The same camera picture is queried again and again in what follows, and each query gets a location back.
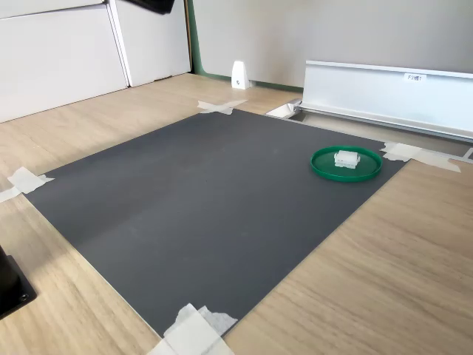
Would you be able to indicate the small white plastic terminal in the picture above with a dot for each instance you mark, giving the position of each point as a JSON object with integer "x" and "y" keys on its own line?
{"x": 347, "y": 158}

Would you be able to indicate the round green lid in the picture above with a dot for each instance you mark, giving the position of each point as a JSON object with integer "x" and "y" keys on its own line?
{"x": 325, "y": 168}

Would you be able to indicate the white partition panel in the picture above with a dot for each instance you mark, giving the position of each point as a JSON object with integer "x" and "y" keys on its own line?
{"x": 155, "y": 40}
{"x": 55, "y": 55}

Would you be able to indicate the dark grey mat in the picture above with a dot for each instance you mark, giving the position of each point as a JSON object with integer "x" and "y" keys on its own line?
{"x": 184, "y": 207}

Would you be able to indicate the small white bracket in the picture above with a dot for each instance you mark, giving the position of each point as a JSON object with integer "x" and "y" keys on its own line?
{"x": 238, "y": 75}

